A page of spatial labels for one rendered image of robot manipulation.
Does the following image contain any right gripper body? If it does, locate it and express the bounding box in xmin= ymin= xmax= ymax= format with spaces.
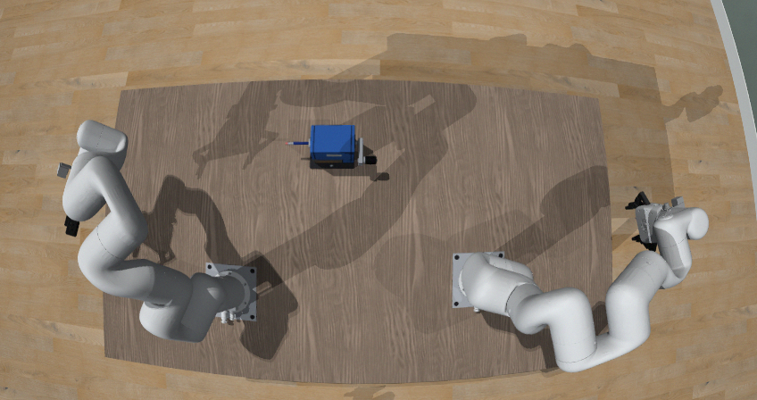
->
xmin=636 ymin=203 xmax=664 ymax=243

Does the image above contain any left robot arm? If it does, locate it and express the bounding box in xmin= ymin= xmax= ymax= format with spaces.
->
xmin=57 ymin=120 xmax=251 ymax=343

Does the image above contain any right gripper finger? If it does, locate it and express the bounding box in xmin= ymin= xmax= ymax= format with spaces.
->
xmin=625 ymin=191 xmax=650 ymax=210
xmin=632 ymin=235 xmax=657 ymax=252

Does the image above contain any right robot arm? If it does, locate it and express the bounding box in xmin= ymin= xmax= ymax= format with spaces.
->
xmin=458 ymin=196 xmax=709 ymax=372

